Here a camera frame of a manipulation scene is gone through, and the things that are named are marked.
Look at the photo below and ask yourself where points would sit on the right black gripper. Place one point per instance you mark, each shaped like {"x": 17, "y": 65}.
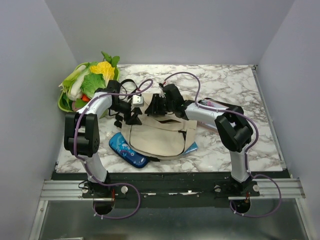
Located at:
{"x": 153, "y": 108}

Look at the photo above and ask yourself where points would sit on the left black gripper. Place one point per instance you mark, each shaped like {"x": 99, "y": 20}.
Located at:
{"x": 134, "y": 120}

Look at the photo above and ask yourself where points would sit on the beige canvas student bag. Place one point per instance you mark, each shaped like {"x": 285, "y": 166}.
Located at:
{"x": 160, "y": 137}

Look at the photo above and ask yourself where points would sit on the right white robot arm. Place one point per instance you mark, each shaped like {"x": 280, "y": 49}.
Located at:
{"x": 234, "y": 130}

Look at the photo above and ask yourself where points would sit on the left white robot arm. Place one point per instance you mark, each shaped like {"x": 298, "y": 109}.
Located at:
{"x": 81, "y": 129}

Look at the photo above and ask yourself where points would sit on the blue pencil case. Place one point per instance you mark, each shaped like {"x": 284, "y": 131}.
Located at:
{"x": 119, "y": 145}

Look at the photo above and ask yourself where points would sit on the orange toy carrot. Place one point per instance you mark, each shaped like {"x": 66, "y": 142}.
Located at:
{"x": 85, "y": 98}

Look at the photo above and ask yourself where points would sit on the blue notebook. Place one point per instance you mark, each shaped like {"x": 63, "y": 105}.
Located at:
{"x": 192, "y": 148}

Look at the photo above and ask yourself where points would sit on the green toy lettuce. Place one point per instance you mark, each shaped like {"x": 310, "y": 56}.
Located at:
{"x": 91, "y": 83}

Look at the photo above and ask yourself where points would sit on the yellow toy cabbage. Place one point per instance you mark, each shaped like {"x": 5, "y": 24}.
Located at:
{"x": 105, "y": 69}

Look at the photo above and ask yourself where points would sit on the green vegetable basket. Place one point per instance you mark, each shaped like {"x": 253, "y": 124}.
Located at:
{"x": 68, "y": 105}

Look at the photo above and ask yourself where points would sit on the white toy bok choy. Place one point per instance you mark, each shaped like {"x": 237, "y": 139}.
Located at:
{"x": 72, "y": 83}

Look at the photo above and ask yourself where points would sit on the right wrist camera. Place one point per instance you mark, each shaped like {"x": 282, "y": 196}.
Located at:
{"x": 161, "y": 86}

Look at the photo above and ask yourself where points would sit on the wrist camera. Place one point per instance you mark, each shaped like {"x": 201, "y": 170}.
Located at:
{"x": 161, "y": 86}
{"x": 137, "y": 101}

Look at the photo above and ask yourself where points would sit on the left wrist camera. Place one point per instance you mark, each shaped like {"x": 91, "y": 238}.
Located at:
{"x": 137, "y": 101}

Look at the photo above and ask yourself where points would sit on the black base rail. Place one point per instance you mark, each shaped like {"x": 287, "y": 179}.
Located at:
{"x": 160, "y": 190}

